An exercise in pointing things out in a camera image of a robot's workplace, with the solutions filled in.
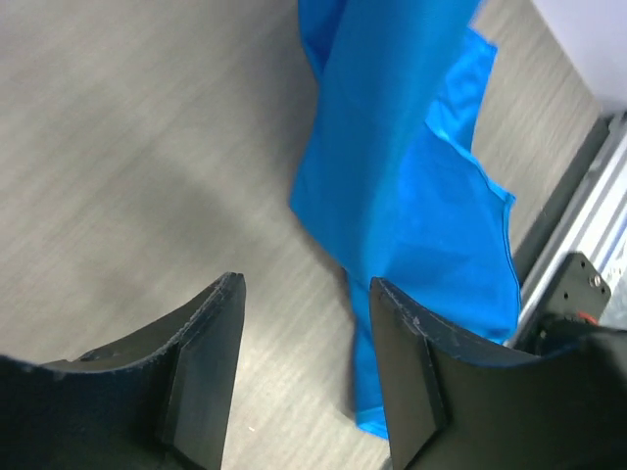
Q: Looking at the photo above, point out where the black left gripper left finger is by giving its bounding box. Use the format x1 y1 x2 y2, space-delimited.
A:
1 272 245 469

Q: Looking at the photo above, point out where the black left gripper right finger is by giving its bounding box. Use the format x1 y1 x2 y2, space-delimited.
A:
370 278 626 469

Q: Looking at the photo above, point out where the blue cloth napkin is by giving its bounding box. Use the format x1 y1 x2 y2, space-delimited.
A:
290 1 520 438

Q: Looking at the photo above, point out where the horizontal aluminium frame rail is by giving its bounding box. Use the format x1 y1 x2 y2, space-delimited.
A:
507 112 626 348

